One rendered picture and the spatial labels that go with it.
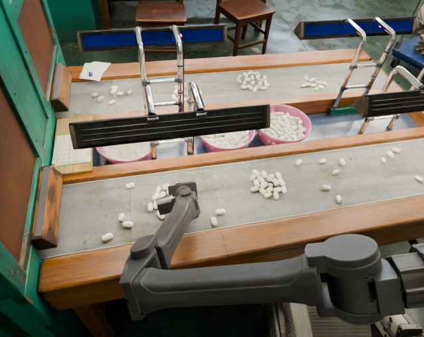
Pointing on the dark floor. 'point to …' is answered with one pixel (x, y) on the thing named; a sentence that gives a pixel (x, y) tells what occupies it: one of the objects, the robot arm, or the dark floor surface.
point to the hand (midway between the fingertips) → (180, 187)
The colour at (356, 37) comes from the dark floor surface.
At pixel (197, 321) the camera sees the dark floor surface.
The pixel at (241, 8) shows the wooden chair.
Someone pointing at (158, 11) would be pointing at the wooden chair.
